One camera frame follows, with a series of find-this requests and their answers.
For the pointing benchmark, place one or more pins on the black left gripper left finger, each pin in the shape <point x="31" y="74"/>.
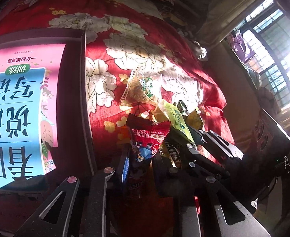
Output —
<point x="62" y="212"/>

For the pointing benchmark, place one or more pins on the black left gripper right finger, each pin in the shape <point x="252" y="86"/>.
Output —
<point x="202" y="206"/>

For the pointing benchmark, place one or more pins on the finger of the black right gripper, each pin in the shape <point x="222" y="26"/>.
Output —
<point x="229" y="159"/>
<point x="203" y="138"/>

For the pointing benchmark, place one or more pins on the brown gold snack packet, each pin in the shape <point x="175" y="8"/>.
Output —
<point x="194" y="120"/>

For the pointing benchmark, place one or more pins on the yellow green snack packet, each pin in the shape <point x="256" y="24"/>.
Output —
<point x="165" y="111"/>

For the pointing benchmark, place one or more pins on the brown Snickers bar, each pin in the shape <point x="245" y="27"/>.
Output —
<point x="171" y="148"/>

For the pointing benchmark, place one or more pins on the red snack packet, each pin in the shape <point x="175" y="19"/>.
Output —
<point x="143" y="131"/>

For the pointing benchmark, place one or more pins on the blue snack packet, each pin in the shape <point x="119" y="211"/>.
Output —
<point x="144" y="153"/>

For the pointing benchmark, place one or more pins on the clear rice cracker packet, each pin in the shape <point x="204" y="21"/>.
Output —
<point x="142" y="88"/>

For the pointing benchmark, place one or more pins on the dark green snack packet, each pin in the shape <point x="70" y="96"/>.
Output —
<point x="181" y="107"/>

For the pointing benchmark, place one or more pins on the red floral quilt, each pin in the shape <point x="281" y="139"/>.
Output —
<point x="119" y="38"/>

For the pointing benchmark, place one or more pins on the window with metal grille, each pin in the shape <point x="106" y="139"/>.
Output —
<point x="264" y="36"/>

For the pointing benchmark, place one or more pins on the beige curtain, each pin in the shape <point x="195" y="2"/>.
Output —
<point x="222" y="17"/>

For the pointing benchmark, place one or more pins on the pink blue children's book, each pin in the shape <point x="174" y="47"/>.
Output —
<point x="28" y="110"/>

